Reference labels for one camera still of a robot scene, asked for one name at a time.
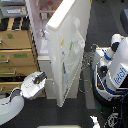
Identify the white fridge door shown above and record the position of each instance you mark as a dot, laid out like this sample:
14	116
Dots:
67	35

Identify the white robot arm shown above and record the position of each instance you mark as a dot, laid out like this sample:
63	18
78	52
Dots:
14	103

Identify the white refrigerator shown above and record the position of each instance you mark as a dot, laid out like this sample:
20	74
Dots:
40	12

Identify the wooden drawer cabinet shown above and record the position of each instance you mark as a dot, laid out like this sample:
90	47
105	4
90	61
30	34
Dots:
18	55

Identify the grey box on cabinet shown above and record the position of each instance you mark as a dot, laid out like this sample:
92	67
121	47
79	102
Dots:
13	11

